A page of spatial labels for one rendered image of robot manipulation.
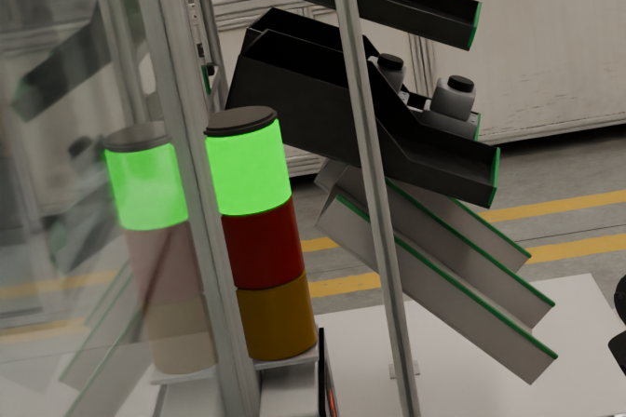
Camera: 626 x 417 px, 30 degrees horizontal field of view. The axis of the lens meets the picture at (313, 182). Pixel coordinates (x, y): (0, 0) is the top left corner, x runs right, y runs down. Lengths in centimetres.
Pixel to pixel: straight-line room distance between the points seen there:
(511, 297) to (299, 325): 62
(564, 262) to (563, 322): 240
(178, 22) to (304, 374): 24
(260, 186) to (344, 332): 102
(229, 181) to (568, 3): 445
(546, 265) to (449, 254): 273
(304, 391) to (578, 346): 88
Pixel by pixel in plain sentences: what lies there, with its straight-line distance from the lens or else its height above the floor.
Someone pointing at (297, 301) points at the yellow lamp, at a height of 130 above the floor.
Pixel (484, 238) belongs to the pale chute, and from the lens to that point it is 147.
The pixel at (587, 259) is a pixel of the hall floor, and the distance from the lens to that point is 407.
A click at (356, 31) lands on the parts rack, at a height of 139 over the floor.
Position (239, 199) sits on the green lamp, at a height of 137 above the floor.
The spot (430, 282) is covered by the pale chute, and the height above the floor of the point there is 111.
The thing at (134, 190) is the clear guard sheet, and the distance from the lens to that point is 53.
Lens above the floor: 159
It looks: 17 degrees down
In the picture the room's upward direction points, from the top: 10 degrees counter-clockwise
